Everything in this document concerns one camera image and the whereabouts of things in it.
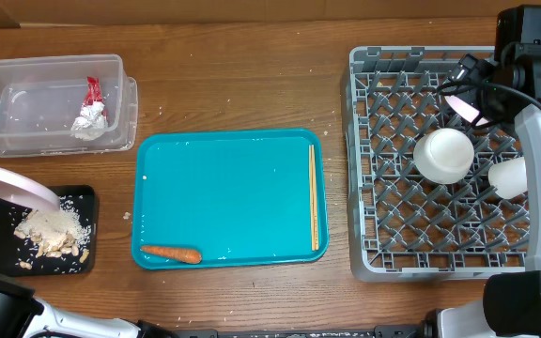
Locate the right wooden chopstick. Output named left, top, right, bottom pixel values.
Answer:
left=313, top=145, right=319, bottom=251

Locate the pink bowl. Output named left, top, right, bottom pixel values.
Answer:
left=444, top=96, right=488, bottom=127

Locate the wooden chopstick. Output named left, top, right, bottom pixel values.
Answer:
left=313, top=145, right=319, bottom=251
left=307, top=144, right=316, bottom=251

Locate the teal serving tray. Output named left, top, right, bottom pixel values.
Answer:
left=131, top=129, right=330, bottom=270

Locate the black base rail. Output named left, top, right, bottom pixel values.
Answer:
left=170, top=324, right=424, bottom=338

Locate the left wooden chopstick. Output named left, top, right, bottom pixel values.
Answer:
left=307, top=144, right=316, bottom=251

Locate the clear plastic bin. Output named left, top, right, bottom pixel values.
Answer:
left=0, top=54, right=138, bottom=158

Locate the grey dishwasher rack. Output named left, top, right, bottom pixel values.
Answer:
left=342, top=46, right=530, bottom=282

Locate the white cup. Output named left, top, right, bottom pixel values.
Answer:
left=488, top=157, right=528, bottom=199

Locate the black tray bin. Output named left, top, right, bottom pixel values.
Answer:
left=0, top=185, right=99, bottom=277

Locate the white tissue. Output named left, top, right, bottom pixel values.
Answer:
left=71, top=101, right=108, bottom=141

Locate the cardboard back panel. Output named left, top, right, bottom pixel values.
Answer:
left=0, top=0, right=541, bottom=28

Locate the red snack wrapper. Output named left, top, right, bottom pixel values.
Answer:
left=83, top=77, right=103, bottom=106

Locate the white saucer bowl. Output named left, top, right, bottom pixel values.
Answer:
left=413, top=128, right=474, bottom=184

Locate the orange carrot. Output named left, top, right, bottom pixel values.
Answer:
left=141, top=245, right=202, bottom=265

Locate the peanut shells and rice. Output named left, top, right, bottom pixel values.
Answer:
left=13, top=195, right=93, bottom=274

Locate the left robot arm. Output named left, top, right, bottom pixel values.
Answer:
left=0, top=168, right=178, bottom=338

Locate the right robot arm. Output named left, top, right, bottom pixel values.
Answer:
left=417, top=5, right=541, bottom=337

